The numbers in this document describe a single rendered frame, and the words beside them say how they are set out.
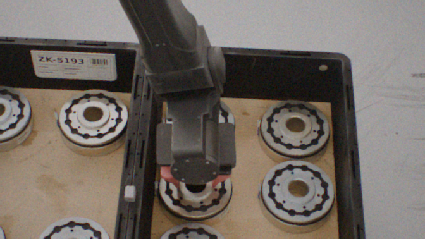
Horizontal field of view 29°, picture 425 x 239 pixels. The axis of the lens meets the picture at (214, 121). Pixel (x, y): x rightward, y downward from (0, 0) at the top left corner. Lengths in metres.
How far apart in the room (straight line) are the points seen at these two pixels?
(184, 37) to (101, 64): 0.40
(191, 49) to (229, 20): 0.70
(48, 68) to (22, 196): 0.20
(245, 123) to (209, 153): 0.33
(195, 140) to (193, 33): 0.12
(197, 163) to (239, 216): 0.25
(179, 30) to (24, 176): 0.45
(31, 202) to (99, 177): 0.10
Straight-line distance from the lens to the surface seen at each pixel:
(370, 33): 1.61
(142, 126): 1.14
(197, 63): 0.91
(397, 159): 1.44
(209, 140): 0.96
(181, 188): 1.16
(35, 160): 1.25
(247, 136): 1.26
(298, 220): 1.15
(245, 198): 1.20
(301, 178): 1.18
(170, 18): 0.85
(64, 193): 1.21
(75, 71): 1.28
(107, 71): 1.28
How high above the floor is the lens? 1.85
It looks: 53 degrees down
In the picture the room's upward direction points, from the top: 3 degrees clockwise
